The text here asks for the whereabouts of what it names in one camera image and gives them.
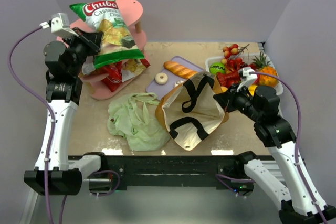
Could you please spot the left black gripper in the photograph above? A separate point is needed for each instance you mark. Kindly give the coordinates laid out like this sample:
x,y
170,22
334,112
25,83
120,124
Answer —
x,y
92,41

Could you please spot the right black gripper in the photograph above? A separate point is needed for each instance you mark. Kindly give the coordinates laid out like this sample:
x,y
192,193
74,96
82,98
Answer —
x,y
226,100

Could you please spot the green Chuba cassava chips bag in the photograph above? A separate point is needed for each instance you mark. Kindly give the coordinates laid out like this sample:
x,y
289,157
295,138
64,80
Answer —
x,y
117,43

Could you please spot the brown Trader Joe's bag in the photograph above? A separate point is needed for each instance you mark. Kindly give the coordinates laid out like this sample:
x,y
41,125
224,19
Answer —
x,y
189,112

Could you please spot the red Chuba chips bag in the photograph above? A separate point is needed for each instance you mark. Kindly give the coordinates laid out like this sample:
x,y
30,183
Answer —
x,y
118,73

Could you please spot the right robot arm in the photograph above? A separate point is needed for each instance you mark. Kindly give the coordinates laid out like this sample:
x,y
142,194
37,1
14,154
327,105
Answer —
x,y
296,199

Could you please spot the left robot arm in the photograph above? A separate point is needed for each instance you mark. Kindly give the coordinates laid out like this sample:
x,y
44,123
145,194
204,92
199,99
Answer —
x,y
52,173

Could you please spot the red toy lobster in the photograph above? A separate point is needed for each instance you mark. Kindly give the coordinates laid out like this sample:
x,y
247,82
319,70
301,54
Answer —
x,y
227,79

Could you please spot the upper yellow toy banana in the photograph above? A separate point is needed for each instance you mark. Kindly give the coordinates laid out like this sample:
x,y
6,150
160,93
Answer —
x,y
252,89

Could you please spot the green toy watermelon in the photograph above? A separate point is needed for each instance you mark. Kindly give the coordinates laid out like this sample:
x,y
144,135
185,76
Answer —
x,y
217,67

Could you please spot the chocolate drizzled white donut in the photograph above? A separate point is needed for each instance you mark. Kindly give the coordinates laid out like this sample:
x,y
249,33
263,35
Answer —
x,y
178,83

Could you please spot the pink two-tier shelf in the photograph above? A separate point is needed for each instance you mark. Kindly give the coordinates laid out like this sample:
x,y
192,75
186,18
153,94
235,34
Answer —
x,y
132,12

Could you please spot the red yellow berry sprig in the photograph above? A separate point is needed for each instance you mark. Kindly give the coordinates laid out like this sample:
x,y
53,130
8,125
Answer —
x,y
235,53

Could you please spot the toy baguette bread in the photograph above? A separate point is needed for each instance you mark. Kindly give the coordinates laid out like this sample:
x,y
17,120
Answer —
x,y
179,70

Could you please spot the toy pineapple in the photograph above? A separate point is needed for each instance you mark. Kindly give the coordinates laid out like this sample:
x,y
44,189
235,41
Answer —
x,y
263,65

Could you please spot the white plastic basket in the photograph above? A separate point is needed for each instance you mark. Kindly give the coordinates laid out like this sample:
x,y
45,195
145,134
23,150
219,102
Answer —
x,y
247,59

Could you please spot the plain white donut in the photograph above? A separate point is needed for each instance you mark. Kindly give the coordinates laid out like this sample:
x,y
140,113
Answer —
x,y
161,78

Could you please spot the light green plastic bag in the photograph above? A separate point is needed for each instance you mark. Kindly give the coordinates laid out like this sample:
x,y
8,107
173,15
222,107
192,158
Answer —
x,y
130,118

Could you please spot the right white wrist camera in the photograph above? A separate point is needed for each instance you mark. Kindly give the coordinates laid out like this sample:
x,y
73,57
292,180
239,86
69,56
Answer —
x,y
248,77

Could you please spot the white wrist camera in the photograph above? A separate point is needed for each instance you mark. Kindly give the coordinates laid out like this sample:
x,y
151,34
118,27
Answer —
x,y
248,77
60,26

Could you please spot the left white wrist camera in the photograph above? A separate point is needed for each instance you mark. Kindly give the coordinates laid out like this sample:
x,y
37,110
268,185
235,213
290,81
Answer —
x,y
60,26

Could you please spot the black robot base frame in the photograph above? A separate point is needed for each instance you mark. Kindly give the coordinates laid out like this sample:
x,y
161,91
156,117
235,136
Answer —
x,y
178,171

